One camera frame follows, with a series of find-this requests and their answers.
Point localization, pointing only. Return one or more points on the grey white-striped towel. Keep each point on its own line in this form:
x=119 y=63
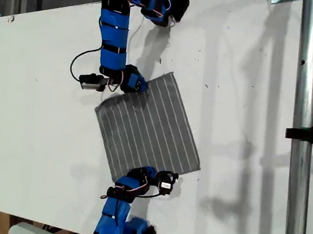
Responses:
x=149 y=127

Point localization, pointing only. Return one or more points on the white plastic box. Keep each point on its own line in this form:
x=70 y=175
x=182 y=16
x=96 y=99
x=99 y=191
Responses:
x=27 y=232

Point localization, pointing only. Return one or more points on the brown wooden board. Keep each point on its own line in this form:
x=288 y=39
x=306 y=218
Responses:
x=3 y=223

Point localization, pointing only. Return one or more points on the steel post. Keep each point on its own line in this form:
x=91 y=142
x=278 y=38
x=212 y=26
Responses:
x=307 y=83

